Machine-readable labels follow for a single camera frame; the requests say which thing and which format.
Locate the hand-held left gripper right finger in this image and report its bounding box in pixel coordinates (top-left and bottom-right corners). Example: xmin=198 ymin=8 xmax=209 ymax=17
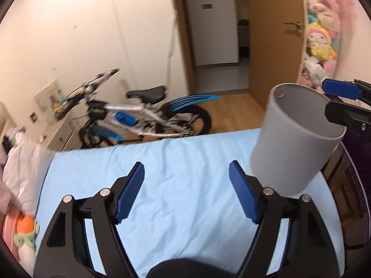
xmin=228 ymin=160 xmax=339 ymax=278

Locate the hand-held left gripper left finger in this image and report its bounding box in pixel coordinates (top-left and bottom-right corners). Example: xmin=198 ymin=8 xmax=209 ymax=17
xmin=33 ymin=162 xmax=145 ymax=278

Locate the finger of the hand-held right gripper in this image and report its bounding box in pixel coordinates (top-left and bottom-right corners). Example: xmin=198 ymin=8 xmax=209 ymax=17
xmin=322 ymin=79 xmax=371 ymax=105
xmin=325 ymin=100 xmax=371 ymax=131

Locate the grey bin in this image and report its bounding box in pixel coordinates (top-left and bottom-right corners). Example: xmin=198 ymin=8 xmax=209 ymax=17
xmin=249 ymin=83 xmax=347 ymax=196

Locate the purple cloth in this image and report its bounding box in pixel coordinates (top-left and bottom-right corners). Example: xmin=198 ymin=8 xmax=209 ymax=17
xmin=339 ymin=127 xmax=371 ymax=155

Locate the pile of plush toys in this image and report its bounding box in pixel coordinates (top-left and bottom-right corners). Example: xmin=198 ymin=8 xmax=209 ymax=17
xmin=298 ymin=0 xmax=342 ymax=90

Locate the light blue bed sheet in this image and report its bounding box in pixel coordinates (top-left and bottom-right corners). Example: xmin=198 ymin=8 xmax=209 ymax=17
xmin=36 ymin=127 xmax=345 ymax=278

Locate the blue bicycle bottle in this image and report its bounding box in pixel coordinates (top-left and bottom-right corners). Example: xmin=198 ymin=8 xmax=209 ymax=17
xmin=114 ymin=111 xmax=137 ymax=127

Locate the white bicycle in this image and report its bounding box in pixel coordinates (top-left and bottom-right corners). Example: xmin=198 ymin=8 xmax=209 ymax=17
xmin=56 ymin=68 xmax=212 ymax=150

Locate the wooden door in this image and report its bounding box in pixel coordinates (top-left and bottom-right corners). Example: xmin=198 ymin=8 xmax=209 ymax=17
xmin=243 ymin=0 xmax=305 ymax=113

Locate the light wooden cabinet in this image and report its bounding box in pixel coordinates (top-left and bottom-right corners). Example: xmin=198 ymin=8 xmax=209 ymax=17
xmin=46 ymin=119 xmax=83 ymax=152

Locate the white pillow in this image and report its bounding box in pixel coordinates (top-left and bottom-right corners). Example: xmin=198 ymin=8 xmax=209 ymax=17
xmin=0 ymin=126 xmax=57 ymax=218

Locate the green orange turtle plush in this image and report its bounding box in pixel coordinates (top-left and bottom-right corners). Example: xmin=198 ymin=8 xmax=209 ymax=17
xmin=13 ymin=214 xmax=39 ymax=245

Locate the white seal plush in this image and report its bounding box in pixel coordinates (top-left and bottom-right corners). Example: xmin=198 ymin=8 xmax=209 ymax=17
xmin=17 ymin=239 xmax=38 ymax=270

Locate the pink striped pillow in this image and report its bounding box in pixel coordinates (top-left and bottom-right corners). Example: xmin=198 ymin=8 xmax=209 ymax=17
xmin=0 ymin=208 xmax=24 ymax=257

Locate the metal door handle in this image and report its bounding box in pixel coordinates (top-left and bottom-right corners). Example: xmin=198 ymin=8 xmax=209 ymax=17
xmin=283 ymin=20 xmax=302 ymax=37

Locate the black bicycle frame bag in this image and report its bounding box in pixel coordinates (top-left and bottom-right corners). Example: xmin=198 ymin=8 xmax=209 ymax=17
xmin=88 ymin=101 xmax=107 ymax=120

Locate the wall poster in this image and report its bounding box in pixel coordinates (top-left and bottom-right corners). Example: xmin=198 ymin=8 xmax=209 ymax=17
xmin=34 ymin=79 xmax=68 ymax=113

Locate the white hanging cord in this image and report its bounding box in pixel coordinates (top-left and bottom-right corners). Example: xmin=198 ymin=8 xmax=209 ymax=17
xmin=166 ymin=9 xmax=178 ymax=89

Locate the wooden door frame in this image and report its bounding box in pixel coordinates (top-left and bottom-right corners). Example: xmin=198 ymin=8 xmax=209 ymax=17
xmin=170 ymin=0 xmax=195 ymax=95

